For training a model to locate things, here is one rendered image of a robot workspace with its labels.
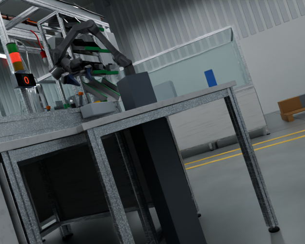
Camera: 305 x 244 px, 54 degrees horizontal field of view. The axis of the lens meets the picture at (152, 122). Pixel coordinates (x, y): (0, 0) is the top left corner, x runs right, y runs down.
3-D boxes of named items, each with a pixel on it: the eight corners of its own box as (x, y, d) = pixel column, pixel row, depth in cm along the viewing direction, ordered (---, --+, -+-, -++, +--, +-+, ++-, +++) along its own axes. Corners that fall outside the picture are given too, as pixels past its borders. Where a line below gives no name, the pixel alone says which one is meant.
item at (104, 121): (236, 84, 165) (235, 80, 165) (83, 130, 120) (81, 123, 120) (170, 110, 225) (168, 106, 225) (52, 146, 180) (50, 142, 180)
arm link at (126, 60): (133, 67, 173) (130, 56, 173) (132, 64, 164) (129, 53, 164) (122, 70, 173) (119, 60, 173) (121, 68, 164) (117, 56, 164)
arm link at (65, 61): (70, 56, 172) (59, 67, 172) (65, 51, 167) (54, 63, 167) (77, 63, 170) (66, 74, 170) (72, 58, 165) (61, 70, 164)
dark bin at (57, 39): (99, 51, 198) (99, 39, 197) (85, 50, 188) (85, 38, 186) (70, 49, 213) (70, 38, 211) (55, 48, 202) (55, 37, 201)
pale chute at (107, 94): (118, 100, 197) (120, 95, 196) (105, 103, 186) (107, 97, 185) (89, 83, 209) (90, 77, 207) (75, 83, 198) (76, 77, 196)
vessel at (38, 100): (55, 114, 263) (41, 73, 264) (43, 115, 250) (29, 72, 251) (43, 118, 269) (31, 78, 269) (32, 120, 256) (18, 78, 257)
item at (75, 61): (66, 67, 164) (66, 56, 159) (77, 63, 168) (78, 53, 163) (72, 73, 161) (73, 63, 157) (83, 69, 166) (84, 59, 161)
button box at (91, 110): (116, 111, 163) (112, 100, 163) (94, 114, 144) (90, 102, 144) (105, 114, 166) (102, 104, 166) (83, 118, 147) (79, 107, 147)
